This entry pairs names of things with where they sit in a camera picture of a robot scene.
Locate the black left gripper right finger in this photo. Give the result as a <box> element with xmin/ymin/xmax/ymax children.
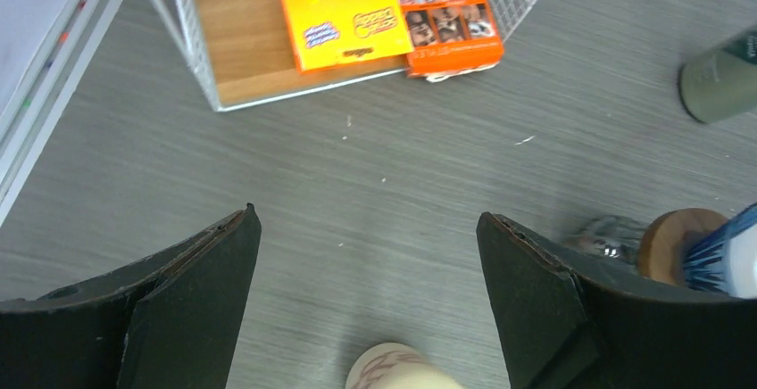
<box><xmin>476</xmin><ymin>212</ymin><xmax>756</xmax><ymax>388</ymax></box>

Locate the green pump bottle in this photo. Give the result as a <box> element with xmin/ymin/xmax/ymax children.
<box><xmin>678</xmin><ymin>26</ymin><xmax>756</xmax><ymax>124</ymax></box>

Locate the orange photo booklet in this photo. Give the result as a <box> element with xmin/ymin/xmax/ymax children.
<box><xmin>398</xmin><ymin>0</ymin><xmax>504</xmax><ymax>82</ymax></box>

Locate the cream pump bottle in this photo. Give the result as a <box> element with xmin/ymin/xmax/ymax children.
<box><xmin>345</xmin><ymin>343</ymin><xmax>463</xmax><ymax>389</ymax></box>

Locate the orange box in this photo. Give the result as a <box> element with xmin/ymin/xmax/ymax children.
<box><xmin>281</xmin><ymin>0</ymin><xmax>412</xmax><ymax>73</ymax></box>

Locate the white coffee filter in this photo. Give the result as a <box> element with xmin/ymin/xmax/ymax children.
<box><xmin>726</xmin><ymin>233</ymin><xmax>756</xmax><ymax>299</ymax></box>

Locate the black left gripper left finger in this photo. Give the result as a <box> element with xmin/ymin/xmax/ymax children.
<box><xmin>1</xmin><ymin>205</ymin><xmax>262</xmax><ymax>388</ymax></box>

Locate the white wire wooden shelf rack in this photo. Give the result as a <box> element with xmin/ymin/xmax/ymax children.
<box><xmin>150</xmin><ymin>0</ymin><xmax>538</xmax><ymax>112</ymax></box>

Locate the blue plastic dripper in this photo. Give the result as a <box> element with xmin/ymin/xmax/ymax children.
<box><xmin>682</xmin><ymin>204</ymin><xmax>756</xmax><ymax>296</ymax></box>

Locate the grey glass pitcher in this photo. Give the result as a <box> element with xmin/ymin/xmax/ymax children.
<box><xmin>563</xmin><ymin>215</ymin><xmax>649</xmax><ymax>266</ymax></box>

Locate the dark wooden ring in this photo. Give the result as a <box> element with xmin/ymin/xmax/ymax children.
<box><xmin>637</xmin><ymin>207</ymin><xmax>729</xmax><ymax>288</ymax></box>

